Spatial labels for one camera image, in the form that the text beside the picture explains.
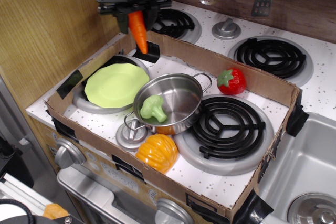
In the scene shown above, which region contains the silver sink basin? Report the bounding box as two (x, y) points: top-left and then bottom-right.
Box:
(259, 113), (335, 223)

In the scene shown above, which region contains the light green plate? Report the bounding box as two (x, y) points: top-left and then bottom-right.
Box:
(84, 63), (150, 109)

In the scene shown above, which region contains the silver stove knob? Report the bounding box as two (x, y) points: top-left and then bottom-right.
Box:
(212, 18), (242, 40)
(115, 119), (152, 152)

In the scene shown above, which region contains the back left black burner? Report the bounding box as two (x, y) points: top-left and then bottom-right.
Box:
(152, 9), (202, 44)

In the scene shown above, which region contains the silver oven door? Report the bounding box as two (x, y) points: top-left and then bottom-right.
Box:
(57, 166), (169, 223)

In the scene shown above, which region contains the black burner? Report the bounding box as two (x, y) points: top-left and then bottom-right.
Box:
(228, 36), (314, 87)
(174, 95), (274, 176)
(152, 9), (202, 44)

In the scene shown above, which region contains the stainless steel pot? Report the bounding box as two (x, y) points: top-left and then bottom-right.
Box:
(125, 73), (212, 135)

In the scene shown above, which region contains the orange toy carrot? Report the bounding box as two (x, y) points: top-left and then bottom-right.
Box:
(128, 11), (148, 54)

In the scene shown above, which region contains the silver front stove knob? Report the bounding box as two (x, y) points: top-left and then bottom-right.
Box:
(115, 119), (152, 152)

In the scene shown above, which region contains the green toy broccoli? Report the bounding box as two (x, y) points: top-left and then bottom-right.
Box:
(140, 94), (167, 123)

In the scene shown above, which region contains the orange toy pumpkin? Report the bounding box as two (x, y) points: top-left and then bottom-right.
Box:
(135, 134), (179, 174)

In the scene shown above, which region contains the front right black burner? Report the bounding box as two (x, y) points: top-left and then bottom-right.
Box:
(174, 95), (274, 176)

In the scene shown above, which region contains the orange object bottom left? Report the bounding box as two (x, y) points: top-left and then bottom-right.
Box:
(42, 203), (69, 220)

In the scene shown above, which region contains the red toy strawberry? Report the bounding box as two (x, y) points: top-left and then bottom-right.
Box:
(217, 68), (246, 95)

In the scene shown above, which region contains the silver back stove knob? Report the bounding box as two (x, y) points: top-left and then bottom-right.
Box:
(212, 18), (242, 40)

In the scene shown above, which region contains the black cable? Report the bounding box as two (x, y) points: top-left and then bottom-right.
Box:
(0, 198), (36, 224)

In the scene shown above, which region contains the silver oven knob right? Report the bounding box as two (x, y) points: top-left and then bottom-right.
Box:
(154, 198), (194, 224)

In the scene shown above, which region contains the silver oven knob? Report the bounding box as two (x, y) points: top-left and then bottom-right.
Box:
(154, 198), (194, 224)
(55, 138), (86, 169)

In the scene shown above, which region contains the back right black burner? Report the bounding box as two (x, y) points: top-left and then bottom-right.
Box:
(228, 36), (314, 87)

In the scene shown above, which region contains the hanging slotted spatula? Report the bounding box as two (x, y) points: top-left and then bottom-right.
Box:
(251, 0), (272, 17)

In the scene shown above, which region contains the silver oven knob left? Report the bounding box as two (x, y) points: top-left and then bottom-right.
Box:
(55, 138), (86, 169)

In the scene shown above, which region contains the silver sink drain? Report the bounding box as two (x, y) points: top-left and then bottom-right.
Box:
(287, 193), (335, 223)

